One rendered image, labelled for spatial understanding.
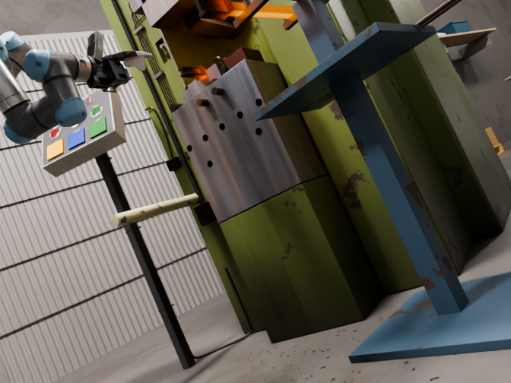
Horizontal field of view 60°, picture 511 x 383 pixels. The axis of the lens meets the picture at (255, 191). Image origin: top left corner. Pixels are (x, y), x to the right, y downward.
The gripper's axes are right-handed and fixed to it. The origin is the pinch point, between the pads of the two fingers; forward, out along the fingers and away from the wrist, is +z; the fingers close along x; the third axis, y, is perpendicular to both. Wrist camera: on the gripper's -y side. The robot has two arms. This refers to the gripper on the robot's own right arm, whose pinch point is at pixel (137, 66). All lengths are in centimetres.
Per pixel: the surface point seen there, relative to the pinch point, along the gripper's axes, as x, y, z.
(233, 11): 38.8, 7.9, -1.6
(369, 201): 32, 68, 45
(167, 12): -2.8, -27.0, 31.3
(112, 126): -38.0, 1.7, 16.2
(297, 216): 15, 62, 25
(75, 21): -213, -193, 188
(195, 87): -5.1, 3.5, 30.7
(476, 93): 4, -5, 818
